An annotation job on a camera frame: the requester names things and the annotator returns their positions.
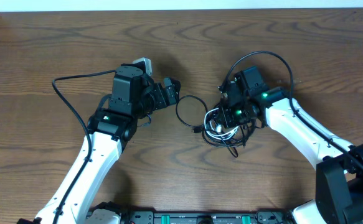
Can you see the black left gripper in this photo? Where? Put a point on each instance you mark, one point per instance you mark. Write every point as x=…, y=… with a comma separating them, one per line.
x=159, y=91

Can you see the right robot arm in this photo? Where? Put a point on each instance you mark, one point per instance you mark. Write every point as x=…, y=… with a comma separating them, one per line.
x=337, y=162

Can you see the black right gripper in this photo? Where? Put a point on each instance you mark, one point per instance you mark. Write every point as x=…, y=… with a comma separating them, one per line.
x=225, y=116

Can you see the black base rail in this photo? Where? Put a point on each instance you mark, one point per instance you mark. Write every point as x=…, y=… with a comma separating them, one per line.
x=200, y=217

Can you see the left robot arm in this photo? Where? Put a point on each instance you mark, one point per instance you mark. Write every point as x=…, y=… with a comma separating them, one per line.
x=134, y=96

